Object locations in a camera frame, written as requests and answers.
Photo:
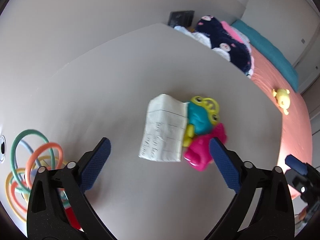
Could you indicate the teal yellow toy frog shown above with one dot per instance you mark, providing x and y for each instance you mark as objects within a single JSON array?
[{"x": 203, "y": 116}]

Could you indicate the white paper leaflet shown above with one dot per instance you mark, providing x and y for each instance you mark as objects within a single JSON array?
[{"x": 166, "y": 121}]

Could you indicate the teal pillow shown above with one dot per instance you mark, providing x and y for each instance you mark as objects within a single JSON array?
[{"x": 270, "y": 52}]

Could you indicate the black wall socket panel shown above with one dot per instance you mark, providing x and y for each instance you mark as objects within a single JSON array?
[{"x": 181, "y": 18}]

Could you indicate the pink toy frog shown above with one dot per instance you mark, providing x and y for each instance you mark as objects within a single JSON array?
[{"x": 197, "y": 153}]

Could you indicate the white cloth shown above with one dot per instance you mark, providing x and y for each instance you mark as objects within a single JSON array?
[{"x": 204, "y": 40}]

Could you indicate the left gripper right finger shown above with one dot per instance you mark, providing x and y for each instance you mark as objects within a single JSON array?
[{"x": 261, "y": 208}]

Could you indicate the desk cable grommet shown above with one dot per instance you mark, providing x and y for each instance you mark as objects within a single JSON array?
[{"x": 2, "y": 148}]

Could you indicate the pink fleece blanket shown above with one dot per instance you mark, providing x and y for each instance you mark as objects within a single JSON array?
[{"x": 237, "y": 35}]

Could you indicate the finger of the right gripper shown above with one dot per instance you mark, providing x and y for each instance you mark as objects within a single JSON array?
[{"x": 296, "y": 165}]

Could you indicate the navy patterned fleece blanket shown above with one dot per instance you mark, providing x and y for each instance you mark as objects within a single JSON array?
[{"x": 221, "y": 39}]

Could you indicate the colourful ring rattle toy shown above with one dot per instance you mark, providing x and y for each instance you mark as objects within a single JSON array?
[{"x": 19, "y": 181}]

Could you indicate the yellow plush duck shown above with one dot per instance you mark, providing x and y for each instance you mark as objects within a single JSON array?
[{"x": 283, "y": 99}]

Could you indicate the pink bed sheet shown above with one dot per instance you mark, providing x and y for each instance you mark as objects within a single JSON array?
[{"x": 296, "y": 135}]

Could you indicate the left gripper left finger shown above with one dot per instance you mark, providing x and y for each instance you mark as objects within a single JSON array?
[{"x": 46, "y": 215}]

